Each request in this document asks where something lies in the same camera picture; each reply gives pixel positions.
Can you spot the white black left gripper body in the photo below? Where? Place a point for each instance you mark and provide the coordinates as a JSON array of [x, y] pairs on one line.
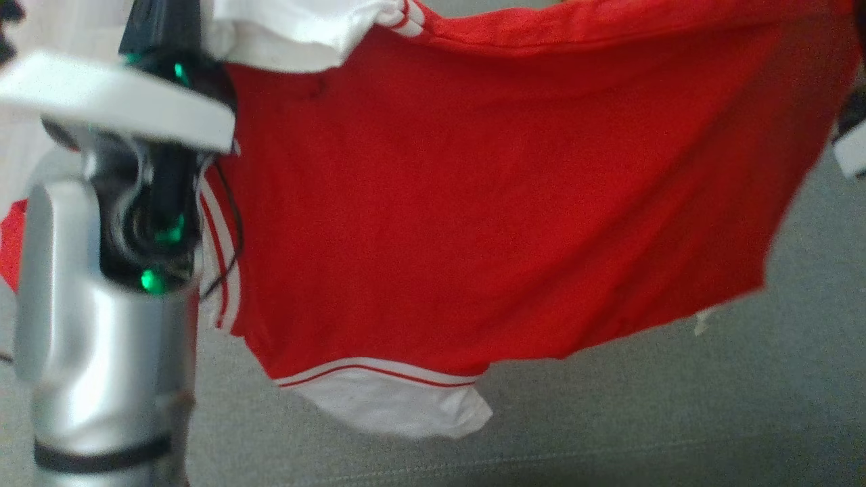
[[135, 101]]

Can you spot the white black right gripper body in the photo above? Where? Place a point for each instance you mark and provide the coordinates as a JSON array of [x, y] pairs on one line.
[[854, 152]]

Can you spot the red and white striped garment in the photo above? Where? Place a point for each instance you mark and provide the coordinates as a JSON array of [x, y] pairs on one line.
[[507, 203]]

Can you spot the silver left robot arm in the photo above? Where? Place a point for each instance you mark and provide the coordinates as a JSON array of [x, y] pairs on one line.
[[101, 372]]

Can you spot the red jersey with number 23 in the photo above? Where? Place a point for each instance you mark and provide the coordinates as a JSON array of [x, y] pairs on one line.
[[10, 250]]

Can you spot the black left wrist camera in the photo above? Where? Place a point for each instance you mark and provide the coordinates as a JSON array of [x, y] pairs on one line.
[[5, 47]]

